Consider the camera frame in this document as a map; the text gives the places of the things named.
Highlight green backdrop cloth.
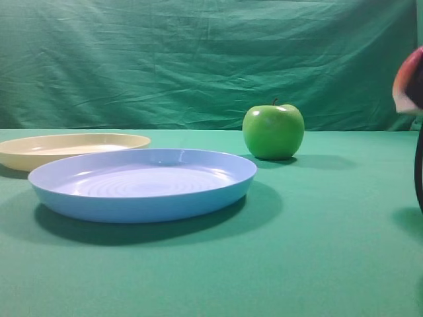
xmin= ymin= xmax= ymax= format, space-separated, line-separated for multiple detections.
xmin=1 ymin=1 xmax=422 ymax=131

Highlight green apple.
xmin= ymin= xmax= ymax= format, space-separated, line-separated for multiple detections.
xmin=242 ymin=104 xmax=305 ymax=160

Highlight dark blue left gripper finger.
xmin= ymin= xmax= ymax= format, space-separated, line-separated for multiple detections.
xmin=405 ymin=59 xmax=423 ymax=109

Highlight yellow plastic plate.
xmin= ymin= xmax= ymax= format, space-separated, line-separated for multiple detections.
xmin=1 ymin=133 xmax=151 ymax=172

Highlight dark blue right gripper finger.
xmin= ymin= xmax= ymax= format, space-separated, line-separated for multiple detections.
xmin=414 ymin=127 xmax=423 ymax=211

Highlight green table cloth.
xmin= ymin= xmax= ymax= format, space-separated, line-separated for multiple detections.
xmin=1 ymin=131 xmax=422 ymax=316

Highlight round red-yellow bread bun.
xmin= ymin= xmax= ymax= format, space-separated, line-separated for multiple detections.
xmin=392 ymin=46 xmax=422 ymax=116

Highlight blue plastic plate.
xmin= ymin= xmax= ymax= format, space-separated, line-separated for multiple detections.
xmin=28 ymin=148 xmax=257 ymax=223

